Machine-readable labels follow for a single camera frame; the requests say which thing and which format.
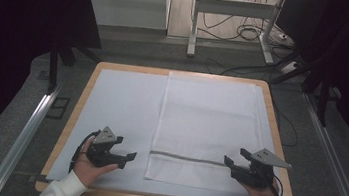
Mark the black floor grille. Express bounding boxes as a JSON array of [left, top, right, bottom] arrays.
[[45, 95, 72, 121]]

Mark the person's left hand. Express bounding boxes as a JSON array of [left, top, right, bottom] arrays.
[[70, 135, 123, 192]]

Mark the white metal desk frame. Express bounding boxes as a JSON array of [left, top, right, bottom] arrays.
[[185, 0, 288, 69]]

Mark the thin black floor cable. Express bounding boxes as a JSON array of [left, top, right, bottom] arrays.
[[269, 101, 304, 149]]

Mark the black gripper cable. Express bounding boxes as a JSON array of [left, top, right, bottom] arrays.
[[68, 126, 102, 177], [268, 174, 289, 196]]

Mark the white cabinet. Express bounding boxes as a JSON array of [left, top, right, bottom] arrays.
[[79, 0, 172, 35]]

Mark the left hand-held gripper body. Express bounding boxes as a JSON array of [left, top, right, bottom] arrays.
[[84, 123, 127, 171]]

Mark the black metal stand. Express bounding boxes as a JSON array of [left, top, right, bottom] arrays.
[[264, 46, 340, 129], [43, 37, 104, 101]]

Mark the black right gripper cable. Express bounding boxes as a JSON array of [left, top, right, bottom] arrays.
[[268, 174, 289, 196]]

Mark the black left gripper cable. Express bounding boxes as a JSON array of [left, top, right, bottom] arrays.
[[68, 126, 102, 177]]

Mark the white mesh laundry bag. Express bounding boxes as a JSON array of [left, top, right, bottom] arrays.
[[143, 69, 275, 196]]

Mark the white table mat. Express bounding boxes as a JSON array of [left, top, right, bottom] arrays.
[[45, 61, 299, 196]]

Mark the long black floor cable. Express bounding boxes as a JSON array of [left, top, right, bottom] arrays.
[[220, 59, 282, 84]]

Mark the tangle of black floor cables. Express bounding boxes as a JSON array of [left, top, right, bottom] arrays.
[[195, 0, 278, 47]]

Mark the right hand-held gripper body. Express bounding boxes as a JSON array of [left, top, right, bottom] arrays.
[[228, 144, 295, 194]]

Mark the person's right hand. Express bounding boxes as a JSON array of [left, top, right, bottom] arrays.
[[238, 173, 284, 196]]

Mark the white power strip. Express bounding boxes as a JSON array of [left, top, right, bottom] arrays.
[[278, 59, 303, 76]]

